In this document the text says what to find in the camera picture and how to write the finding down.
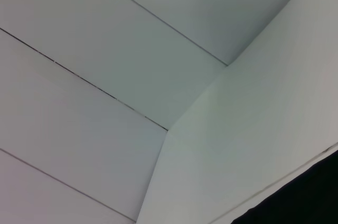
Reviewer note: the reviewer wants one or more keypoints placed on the black shirt with FREE print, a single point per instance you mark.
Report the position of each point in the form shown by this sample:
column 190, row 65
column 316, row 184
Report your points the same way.
column 303, row 197

